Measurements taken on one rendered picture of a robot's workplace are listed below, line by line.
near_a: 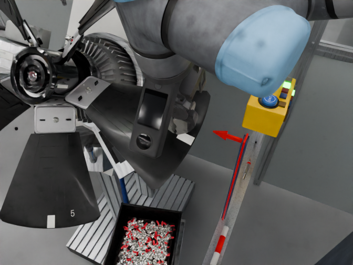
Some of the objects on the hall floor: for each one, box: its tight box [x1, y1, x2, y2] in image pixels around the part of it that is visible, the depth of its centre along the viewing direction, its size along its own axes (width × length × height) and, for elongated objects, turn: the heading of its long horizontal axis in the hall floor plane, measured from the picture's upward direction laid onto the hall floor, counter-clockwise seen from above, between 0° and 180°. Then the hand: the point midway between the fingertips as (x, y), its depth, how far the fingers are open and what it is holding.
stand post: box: [96, 171, 130, 223], centre depth 130 cm, size 4×9×91 cm, turn 65°
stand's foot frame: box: [66, 172, 195, 265], centre depth 167 cm, size 62×46×8 cm
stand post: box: [134, 173, 155, 198], centre depth 134 cm, size 4×9×115 cm, turn 65°
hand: (176, 132), depth 56 cm, fingers closed
